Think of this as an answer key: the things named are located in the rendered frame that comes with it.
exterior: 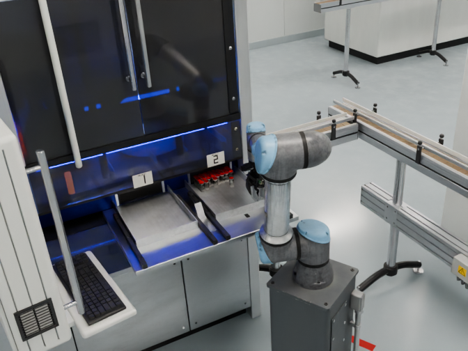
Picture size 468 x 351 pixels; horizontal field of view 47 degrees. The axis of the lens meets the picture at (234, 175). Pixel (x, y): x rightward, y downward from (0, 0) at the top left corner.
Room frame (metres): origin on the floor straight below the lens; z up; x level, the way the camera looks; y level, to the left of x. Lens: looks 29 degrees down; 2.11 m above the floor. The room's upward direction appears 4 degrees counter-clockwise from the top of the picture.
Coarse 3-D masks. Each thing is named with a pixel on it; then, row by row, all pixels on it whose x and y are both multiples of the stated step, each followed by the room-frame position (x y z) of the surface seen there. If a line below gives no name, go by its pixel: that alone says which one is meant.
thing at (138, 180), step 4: (148, 172) 2.00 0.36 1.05; (132, 176) 1.97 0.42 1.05; (136, 176) 1.98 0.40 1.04; (140, 176) 1.99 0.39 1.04; (148, 176) 2.00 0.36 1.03; (152, 176) 2.01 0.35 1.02; (136, 180) 1.98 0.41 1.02; (140, 180) 1.99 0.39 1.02; (148, 180) 2.00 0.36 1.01; (152, 180) 2.01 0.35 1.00; (136, 184) 1.98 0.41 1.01; (140, 184) 1.99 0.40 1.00; (144, 184) 1.99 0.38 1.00; (148, 184) 2.00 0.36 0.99
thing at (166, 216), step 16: (128, 208) 1.99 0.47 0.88; (144, 208) 1.98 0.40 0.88; (160, 208) 1.98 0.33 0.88; (176, 208) 1.97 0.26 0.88; (128, 224) 1.87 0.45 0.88; (144, 224) 1.86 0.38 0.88; (160, 224) 1.85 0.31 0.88; (176, 224) 1.84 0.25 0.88; (192, 224) 1.80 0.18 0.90; (144, 240) 1.72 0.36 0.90
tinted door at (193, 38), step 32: (128, 0) 2.03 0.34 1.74; (160, 0) 2.08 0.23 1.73; (192, 0) 2.13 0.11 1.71; (160, 32) 2.07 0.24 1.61; (192, 32) 2.13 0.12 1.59; (160, 64) 2.06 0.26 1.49; (192, 64) 2.12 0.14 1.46; (224, 64) 2.18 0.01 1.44; (160, 96) 2.06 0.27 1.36; (192, 96) 2.11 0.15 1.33; (224, 96) 2.17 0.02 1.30; (160, 128) 2.05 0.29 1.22
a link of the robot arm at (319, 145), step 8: (312, 136) 1.46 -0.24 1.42; (320, 136) 1.47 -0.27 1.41; (312, 144) 1.44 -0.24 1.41; (320, 144) 1.45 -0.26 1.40; (328, 144) 1.47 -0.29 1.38; (312, 152) 1.42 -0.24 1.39; (320, 152) 1.43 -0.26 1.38; (328, 152) 1.46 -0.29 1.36; (312, 160) 1.42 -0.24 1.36; (320, 160) 1.44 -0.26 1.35
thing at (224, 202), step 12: (240, 180) 2.17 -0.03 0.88; (192, 192) 2.07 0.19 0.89; (204, 192) 2.09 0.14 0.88; (216, 192) 2.08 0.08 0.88; (228, 192) 2.07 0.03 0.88; (240, 192) 2.07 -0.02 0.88; (204, 204) 1.95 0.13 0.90; (216, 204) 1.98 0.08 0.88; (228, 204) 1.97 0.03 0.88; (240, 204) 1.97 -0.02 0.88; (252, 204) 1.92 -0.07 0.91; (264, 204) 1.94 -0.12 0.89; (216, 216) 1.85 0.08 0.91; (228, 216) 1.87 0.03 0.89
